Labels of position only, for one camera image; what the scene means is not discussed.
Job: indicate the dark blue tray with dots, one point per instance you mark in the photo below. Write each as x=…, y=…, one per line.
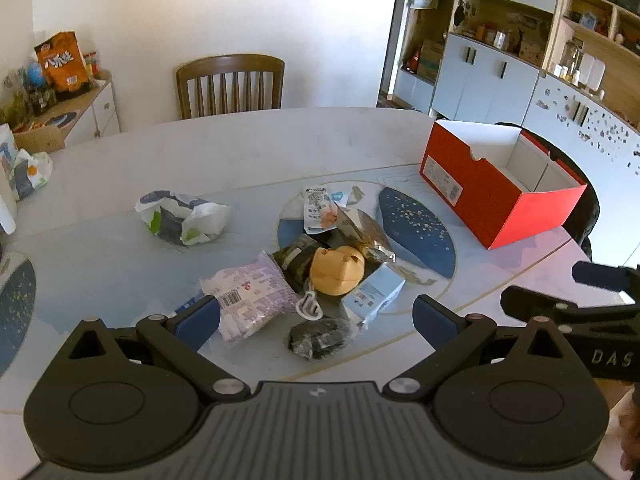
x=60, y=120

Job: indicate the silver foil wrapper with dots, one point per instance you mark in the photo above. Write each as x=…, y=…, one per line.
x=365, y=232

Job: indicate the white wall cabinet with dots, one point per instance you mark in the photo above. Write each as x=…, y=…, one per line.
x=500, y=75

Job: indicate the brown green cardboard box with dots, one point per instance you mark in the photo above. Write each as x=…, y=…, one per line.
x=431, y=60

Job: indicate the black packet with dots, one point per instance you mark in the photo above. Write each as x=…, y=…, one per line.
x=320, y=337

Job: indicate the glass jar with plants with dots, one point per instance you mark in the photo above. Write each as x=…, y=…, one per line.
x=15, y=100

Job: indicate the brown wooden chair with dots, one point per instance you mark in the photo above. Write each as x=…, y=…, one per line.
x=230, y=62

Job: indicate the white crumpled plastic bag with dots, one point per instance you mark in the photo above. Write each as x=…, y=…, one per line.
x=35, y=172

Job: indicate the white pouch packet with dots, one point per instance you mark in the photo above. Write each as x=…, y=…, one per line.
x=320, y=210

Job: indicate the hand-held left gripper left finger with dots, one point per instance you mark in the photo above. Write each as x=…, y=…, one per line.
x=197, y=322

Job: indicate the person's right hand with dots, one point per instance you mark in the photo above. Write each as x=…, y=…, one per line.
x=631, y=435

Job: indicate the light blue tissue packet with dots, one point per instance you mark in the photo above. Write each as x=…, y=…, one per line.
x=370, y=295

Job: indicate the white blue printed carton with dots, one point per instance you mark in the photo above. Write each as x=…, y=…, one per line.
x=6, y=155

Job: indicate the white green plastic bag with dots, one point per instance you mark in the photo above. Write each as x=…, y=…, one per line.
x=200, y=217

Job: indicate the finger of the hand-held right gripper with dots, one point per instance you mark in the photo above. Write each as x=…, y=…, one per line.
x=530, y=302
x=600, y=275

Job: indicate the yellow bear-shaped toy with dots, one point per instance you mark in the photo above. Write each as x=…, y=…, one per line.
x=335, y=270

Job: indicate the orange snack bag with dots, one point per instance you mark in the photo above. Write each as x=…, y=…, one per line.
x=62, y=62

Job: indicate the small red object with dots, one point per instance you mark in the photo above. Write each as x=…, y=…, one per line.
x=413, y=60

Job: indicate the white wooden sideboard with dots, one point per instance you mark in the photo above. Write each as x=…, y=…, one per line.
x=100, y=110

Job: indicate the purple snack packet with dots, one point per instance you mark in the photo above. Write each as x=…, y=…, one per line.
x=250, y=285

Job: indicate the red cardboard box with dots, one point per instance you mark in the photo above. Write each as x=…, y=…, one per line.
x=500, y=210

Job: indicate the tan cardboard box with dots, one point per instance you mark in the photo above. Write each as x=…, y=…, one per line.
x=37, y=137

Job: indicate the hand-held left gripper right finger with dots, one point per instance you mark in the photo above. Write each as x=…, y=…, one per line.
x=434, y=322

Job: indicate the dark green packet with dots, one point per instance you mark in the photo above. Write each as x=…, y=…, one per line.
x=295, y=257

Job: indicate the white patterned desktop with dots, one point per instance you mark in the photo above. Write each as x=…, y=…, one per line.
x=250, y=150

